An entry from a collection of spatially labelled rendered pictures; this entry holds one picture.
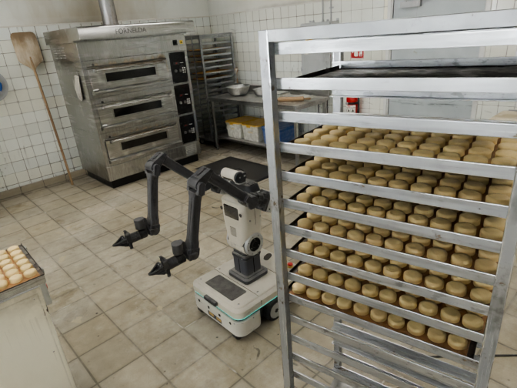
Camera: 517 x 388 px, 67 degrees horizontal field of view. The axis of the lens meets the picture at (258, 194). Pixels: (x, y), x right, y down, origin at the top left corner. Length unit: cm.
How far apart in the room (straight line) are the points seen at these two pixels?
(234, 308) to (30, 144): 437
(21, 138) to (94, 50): 167
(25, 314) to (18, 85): 437
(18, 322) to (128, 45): 406
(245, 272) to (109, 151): 322
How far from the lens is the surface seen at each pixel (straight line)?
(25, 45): 609
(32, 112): 615
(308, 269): 135
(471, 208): 101
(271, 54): 108
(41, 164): 626
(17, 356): 219
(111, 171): 550
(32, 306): 208
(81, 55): 526
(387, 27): 94
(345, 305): 135
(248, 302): 252
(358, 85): 100
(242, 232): 247
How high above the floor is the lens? 182
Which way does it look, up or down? 23 degrees down
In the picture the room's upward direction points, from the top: 5 degrees counter-clockwise
